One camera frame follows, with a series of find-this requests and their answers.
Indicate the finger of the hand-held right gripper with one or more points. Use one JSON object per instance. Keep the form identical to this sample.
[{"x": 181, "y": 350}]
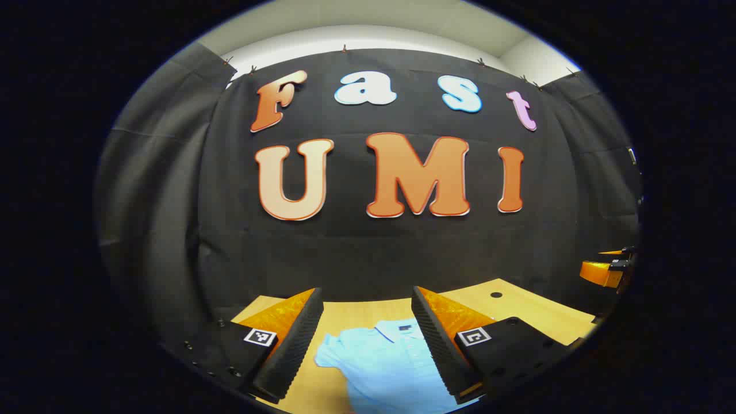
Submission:
[
  {"x": 598, "y": 273},
  {"x": 615, "y": 252}
]

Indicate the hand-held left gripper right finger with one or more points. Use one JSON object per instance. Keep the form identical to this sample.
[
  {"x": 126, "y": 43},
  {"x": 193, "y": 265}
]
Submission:
[{"x": 440, "y": 345}]

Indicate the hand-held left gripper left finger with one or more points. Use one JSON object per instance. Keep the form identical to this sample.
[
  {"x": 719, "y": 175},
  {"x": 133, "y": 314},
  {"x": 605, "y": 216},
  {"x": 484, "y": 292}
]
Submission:
[{"x": 293, "y": 351}]

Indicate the light blue T-shirt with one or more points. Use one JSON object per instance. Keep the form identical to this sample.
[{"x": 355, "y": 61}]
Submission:
[{"x": 379, "y": 365}]

